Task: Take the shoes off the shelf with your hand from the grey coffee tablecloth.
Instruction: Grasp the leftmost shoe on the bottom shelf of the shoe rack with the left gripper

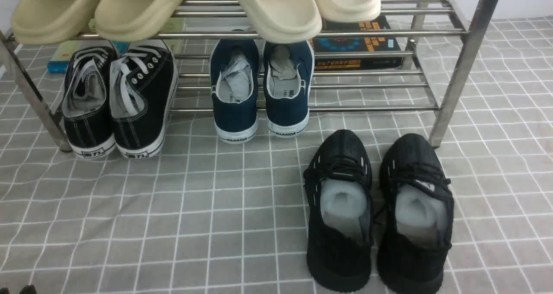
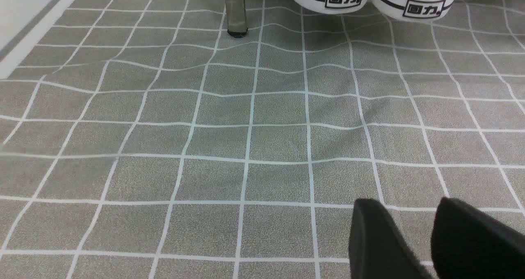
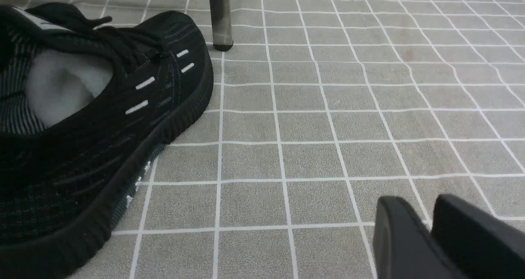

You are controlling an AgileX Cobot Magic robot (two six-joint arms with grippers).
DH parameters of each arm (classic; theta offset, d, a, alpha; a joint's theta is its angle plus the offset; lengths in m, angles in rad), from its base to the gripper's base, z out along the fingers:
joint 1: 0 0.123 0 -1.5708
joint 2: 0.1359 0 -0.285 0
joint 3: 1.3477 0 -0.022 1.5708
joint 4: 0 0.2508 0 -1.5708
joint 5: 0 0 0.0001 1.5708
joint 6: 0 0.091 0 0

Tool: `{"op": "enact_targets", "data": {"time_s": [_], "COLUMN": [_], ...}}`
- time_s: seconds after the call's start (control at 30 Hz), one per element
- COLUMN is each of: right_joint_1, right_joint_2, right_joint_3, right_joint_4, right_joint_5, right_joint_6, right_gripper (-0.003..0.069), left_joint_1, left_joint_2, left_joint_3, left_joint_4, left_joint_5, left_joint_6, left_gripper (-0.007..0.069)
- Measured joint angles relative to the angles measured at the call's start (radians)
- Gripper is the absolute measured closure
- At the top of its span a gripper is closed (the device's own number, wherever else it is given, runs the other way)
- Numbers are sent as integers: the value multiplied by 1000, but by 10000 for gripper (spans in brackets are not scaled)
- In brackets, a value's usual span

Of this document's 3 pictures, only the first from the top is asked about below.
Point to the black canvas sneaker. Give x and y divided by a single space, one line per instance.
85 105
142 85

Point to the metal shoe rack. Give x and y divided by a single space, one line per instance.
471 36

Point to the navy canvas sneaker right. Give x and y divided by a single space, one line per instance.
288 72

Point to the navy canvas sneaker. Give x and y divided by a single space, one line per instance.
288 72
234 69

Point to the black knit sneaker left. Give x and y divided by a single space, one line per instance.
337 183

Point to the black knit sneaker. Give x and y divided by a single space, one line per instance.
419 209
337 183

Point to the navy canvas sneaker left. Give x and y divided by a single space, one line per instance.
234 69

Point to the grey checked cloth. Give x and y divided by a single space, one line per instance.
206 217

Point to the black orange book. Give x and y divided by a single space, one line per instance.
367 47

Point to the cream slipper centre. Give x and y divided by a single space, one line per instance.
283 21

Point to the cream slipper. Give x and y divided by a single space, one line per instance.
349 11
283 21

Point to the cream slipper right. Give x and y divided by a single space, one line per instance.
349 11

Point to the black knit sneaker right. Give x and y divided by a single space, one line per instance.
419 209

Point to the beige slipper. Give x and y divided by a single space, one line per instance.
132 20
43 22

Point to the green blue book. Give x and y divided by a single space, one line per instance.
60 60

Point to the beige slipper far left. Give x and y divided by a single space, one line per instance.
43 22

